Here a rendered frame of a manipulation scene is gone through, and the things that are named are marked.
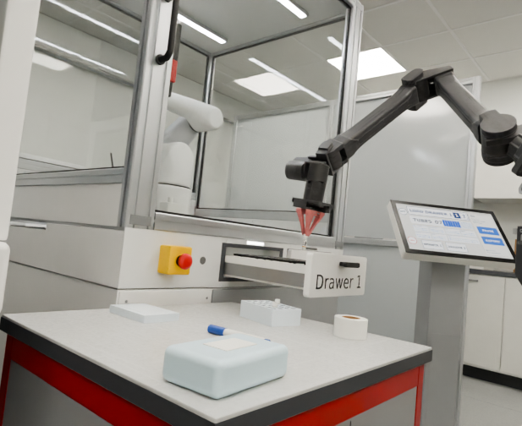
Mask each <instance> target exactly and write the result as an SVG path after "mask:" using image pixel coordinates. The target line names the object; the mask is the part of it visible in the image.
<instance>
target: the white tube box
mask: <svg viewBox="0 0 522 426"><path fill-rule="evenodd" d="M239 316H241V317H244V318H246V319H248V320H253V321H255V322H258V323H261V324H263V325H268V326H271V327H279V326H299V325H300V316H301V309H298V308H295V307H291V306H288V305H285V304H281V303H280V304H278V305H277V308H274V307H273V306H272V301H269V300H241V305H240V314H239Z"/></svg>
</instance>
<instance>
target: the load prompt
mask: <svg viewBox="0 0 522 426"><path fill-rule="evenodd" d="M406 208H407V211H408V213H409V214H411V215H418V216H433V217H441V218H448V219H456V220H464V221H469V220H470V219H469V217H468V215H467V213H464V212H457V211H450V210H435V209H428V208H420V207H413V206H406Z"/></svg>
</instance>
